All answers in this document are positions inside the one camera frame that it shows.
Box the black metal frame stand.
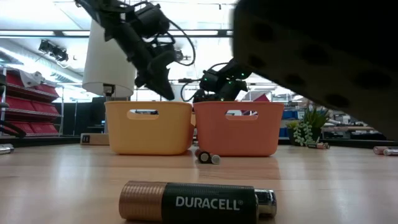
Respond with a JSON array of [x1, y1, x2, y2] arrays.
[[178, 78, 210, 102]]

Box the orange plastic bin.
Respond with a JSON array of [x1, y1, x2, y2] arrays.
[[192, 101, 285, 158]]

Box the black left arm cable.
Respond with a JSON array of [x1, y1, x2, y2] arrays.
[[164, 18, 197, 67]]

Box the wooden workbench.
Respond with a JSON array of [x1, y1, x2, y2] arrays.
[[323, 126, 376, 131]]

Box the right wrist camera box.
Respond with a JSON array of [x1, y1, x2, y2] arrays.
[[198, 70, 220, 91]]

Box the red bin shelf rack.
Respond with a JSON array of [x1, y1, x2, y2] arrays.
[[0, 67, 63, 138]]

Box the blue storage bin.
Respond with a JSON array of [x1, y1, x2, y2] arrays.
[[279, 110, 299, 138]]

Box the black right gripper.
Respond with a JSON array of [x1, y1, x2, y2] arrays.
[[192, 79, 249, 103]]

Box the trailing pale green succulent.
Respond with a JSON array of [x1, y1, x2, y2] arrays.
[[285, 120, 315, 147]]

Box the long ceiling light fixture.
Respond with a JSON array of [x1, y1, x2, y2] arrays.
[[0, 29, 234, 39]]

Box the spiky green potted plant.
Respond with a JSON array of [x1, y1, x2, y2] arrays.
[[298, 105, 332, 146]]

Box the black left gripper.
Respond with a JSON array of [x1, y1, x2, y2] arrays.
[[102, 18, 175, 101]]

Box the yellow plastic bin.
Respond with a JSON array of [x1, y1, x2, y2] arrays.
[[104, 101, 194, 156]]

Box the copper black Duracell battery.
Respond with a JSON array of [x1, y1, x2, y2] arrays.
[[119, 181, 258, 224]]

